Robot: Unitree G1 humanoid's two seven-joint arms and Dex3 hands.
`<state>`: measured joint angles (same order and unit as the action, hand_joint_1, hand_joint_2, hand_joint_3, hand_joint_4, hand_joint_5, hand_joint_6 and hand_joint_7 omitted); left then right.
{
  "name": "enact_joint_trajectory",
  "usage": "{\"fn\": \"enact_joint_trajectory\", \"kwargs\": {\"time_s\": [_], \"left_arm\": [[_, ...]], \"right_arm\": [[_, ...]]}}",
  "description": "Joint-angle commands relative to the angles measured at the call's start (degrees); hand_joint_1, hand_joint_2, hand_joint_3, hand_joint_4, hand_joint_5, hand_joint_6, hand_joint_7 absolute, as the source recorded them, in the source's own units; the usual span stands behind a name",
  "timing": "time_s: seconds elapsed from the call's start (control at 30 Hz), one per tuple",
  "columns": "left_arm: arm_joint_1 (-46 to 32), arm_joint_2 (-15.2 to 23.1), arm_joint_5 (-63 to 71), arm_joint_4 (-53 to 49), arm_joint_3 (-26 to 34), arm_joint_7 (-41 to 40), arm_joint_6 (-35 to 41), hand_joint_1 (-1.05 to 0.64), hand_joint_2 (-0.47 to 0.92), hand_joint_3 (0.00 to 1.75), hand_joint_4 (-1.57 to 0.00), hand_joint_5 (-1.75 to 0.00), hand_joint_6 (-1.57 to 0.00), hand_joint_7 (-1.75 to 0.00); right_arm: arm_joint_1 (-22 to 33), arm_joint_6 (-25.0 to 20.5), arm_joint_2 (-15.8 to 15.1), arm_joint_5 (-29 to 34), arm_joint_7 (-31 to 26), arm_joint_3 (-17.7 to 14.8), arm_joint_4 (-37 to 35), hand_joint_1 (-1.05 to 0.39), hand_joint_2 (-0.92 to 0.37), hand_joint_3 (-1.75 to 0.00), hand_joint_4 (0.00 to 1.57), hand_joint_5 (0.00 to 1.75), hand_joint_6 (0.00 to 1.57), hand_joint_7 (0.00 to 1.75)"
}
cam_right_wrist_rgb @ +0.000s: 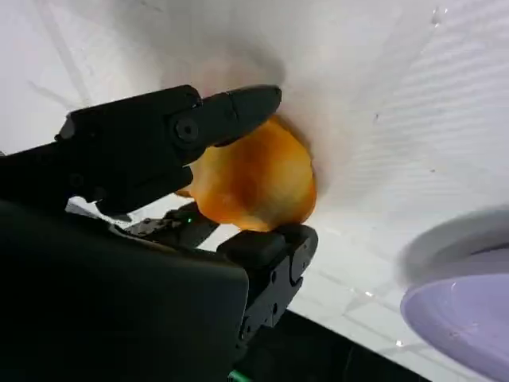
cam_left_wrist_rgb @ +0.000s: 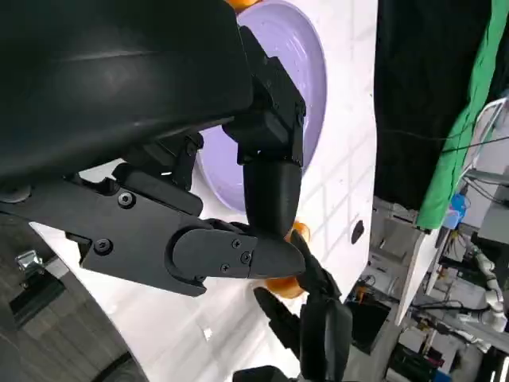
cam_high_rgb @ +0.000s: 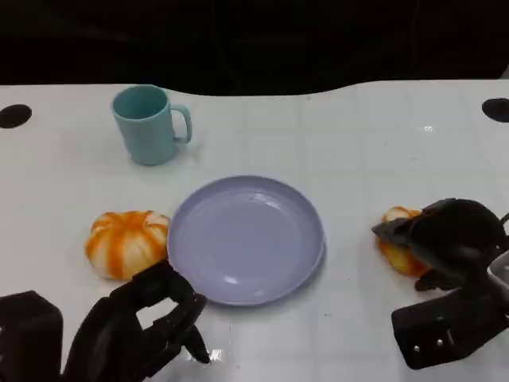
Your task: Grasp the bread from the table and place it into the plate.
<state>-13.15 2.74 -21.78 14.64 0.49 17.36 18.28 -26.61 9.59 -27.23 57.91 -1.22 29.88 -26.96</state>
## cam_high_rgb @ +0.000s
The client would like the lilac plate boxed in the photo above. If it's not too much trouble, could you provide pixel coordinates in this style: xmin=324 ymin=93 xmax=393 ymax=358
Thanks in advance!
xmin=166 ymin=175 xmax=328 ymax=307

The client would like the pale green mug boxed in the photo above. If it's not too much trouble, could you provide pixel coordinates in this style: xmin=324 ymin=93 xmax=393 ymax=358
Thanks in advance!
xmin=111 ymin=84 xmax=194 ymax=166

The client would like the orange and white bread roll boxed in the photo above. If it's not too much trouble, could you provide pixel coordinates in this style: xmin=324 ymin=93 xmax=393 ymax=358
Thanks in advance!
xmin=377 ymin=205 xmax=433 ymax=278
xmin=85 ymin=209 xmax=172 ymax=281

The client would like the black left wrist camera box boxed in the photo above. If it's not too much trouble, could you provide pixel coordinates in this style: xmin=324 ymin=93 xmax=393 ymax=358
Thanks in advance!
xmin=0 ymin=290 xmax=64 ymax=382

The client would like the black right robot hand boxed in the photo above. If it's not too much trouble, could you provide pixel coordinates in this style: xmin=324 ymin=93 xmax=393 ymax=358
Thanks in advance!
xmin=371 ymin=197 xmax=505 ymax=292

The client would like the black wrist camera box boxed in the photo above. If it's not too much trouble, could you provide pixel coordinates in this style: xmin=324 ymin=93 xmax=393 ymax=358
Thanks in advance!
xmin=0 ymin=290 xmax=64 ymax=382
xmin=391 ymin=284 xmax=509 ymax=370

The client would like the black table cable grommet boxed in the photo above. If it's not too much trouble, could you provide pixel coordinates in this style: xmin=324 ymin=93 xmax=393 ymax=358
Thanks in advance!
xmin=481 ymin=98 xmax=509 ymax=120
xmin=0 ymin=104 xmax=33 ymax=130

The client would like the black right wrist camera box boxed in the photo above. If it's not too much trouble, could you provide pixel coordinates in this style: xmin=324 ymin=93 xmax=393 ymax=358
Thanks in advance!
xmin=391 ymin=284 xmax=509 ymax=370

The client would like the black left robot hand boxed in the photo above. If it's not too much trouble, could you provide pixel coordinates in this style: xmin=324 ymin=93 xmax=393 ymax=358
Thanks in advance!
xmin=60 ymin=259 xmax=212 ymax=382

